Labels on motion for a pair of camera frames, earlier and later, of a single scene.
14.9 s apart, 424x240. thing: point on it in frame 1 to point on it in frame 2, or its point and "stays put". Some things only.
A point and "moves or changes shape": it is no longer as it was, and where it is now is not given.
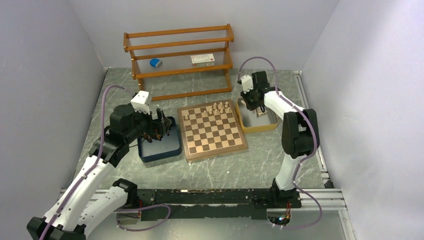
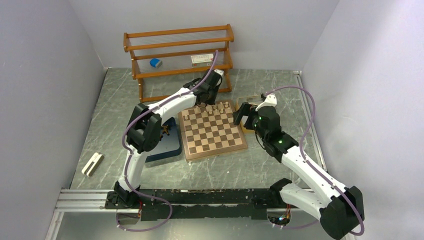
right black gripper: [249, 106] to [246, 109]
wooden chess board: [211, 129] stays put
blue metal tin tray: [169, 145] stays put
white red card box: [203, 60] stays put
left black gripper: [160, 127] to [213, 101]
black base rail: [167, 204] stays put
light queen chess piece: [260, 113] moves or changes shape
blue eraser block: [155, 63] stays put
